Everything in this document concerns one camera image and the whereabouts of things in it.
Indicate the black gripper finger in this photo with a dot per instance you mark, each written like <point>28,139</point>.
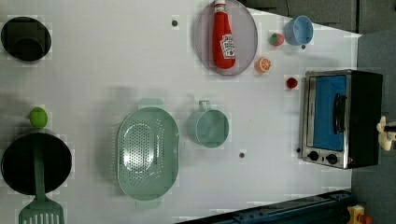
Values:
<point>390,128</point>

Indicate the peeled plush banana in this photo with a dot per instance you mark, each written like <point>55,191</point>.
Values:
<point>385,139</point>

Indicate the silver black toaster oven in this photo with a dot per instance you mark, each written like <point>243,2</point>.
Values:
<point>341,110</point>

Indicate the yellow red toy object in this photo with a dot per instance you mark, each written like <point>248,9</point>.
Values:
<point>358,216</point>

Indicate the red plush strawberry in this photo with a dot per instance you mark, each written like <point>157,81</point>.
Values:
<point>292,82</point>

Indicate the light blue bowl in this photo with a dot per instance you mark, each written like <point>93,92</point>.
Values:
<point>299,31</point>

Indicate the plush orange slice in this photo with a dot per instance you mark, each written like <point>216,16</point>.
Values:
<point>263,65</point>

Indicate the plush strawberry with green top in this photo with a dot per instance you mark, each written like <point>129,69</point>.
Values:
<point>276,39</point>

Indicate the teal measuring cup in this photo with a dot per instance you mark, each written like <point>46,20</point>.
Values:
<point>207,126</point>

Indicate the grey round plate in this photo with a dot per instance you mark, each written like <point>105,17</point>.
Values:
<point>245,37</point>

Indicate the red plush ketchup bottle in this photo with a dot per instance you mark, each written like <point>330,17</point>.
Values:
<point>223,47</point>

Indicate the green oval colander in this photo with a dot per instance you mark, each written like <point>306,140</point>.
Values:
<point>147,153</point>

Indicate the green lime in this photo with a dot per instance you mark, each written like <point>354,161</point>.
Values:
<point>38,118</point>

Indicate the green slotted spatula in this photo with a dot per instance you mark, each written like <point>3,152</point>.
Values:
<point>41,210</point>

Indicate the black pan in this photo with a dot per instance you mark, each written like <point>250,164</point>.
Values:
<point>17,165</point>

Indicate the dark blue metal frame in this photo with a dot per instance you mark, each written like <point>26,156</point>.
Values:
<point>326,208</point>

